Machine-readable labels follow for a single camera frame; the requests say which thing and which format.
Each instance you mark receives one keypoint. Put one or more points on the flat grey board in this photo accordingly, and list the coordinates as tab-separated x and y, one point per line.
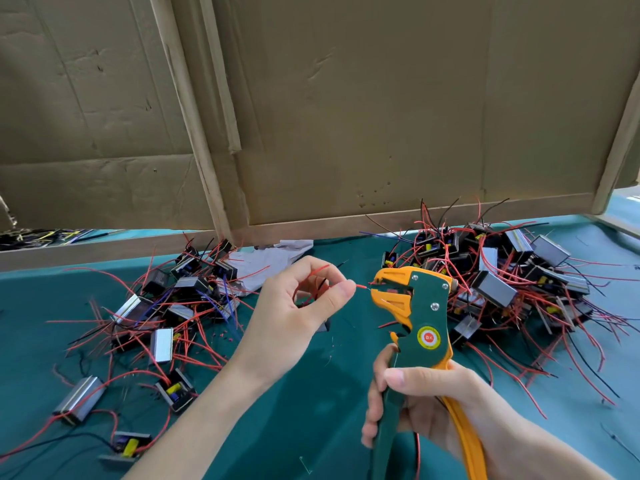
622	215

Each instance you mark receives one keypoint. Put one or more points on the crumpled grey plastic bag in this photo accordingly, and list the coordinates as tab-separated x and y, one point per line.
268	263

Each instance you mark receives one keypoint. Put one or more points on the person's right hand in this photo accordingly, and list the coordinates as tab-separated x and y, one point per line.
450	400

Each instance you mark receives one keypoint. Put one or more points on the long wooden bottom rail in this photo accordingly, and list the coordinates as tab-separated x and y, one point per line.
420	220

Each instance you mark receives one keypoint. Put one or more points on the wooden corner post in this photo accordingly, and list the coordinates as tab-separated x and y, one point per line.
615	145

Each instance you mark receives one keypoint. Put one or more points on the short wooden bottom rail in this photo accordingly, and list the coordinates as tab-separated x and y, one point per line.
100	252

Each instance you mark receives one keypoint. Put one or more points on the thin wooden strip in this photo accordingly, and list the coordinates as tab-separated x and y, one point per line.
220	75

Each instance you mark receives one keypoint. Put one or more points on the person's right forearm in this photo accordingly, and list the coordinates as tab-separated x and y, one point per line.
555	460

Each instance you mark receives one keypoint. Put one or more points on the person's left hand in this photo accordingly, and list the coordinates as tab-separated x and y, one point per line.
285	320

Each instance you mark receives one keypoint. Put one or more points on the smooth brown cardboard panel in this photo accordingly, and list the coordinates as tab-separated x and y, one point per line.
420	95

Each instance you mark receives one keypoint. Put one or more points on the wide wooden post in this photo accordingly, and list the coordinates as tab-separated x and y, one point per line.
190	115

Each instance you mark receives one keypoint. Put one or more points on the creased brown cardboard panel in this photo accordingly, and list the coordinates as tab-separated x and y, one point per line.
90	95

